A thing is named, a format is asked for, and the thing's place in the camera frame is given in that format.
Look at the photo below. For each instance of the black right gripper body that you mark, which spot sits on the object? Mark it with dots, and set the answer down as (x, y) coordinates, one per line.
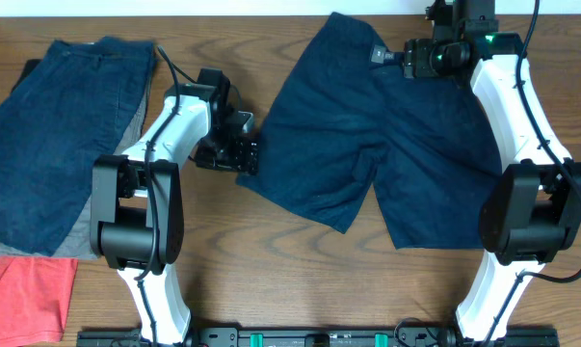
(418, 54)

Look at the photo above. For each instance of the black mounting rail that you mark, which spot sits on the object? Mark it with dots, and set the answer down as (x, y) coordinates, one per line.
(295, 337)

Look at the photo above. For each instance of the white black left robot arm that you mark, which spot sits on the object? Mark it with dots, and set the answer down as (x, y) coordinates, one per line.
(137, 221)

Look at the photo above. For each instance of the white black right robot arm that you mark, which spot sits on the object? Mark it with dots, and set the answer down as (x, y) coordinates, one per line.
(534, 210)

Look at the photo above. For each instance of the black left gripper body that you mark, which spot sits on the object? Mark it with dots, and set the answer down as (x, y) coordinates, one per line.
(247, 154)

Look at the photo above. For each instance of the dark blue denim shorts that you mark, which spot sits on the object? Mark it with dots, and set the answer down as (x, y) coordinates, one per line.
(72, 107)

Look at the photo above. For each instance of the navy blue shorts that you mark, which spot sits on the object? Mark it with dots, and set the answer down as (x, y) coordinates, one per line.
(344, 124)

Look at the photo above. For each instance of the red cloth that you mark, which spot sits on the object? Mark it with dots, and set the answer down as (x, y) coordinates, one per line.
(35, 294)

